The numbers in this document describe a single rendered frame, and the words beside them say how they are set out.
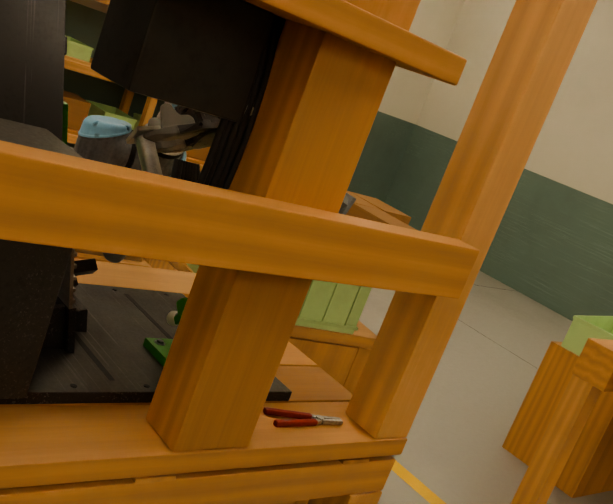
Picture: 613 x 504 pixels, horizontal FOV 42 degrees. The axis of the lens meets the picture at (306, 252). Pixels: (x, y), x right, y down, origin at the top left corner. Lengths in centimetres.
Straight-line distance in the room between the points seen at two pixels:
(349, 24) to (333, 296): 129
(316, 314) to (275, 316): 105
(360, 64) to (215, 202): 29
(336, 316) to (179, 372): 112
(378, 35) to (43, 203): 46
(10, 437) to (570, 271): 785
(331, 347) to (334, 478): 87
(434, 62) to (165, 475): 70
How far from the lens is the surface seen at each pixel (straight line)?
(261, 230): 100
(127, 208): 89
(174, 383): 118
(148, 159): 128
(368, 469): 151
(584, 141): 886
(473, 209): 136
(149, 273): 182
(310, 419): 141
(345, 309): 224
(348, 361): 233
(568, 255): 870
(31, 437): 113
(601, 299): 850
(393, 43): 106
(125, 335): 145
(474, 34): 1004
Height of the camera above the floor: 145
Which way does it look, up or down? 12 degrees down
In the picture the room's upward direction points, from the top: 21 degrees clockwise
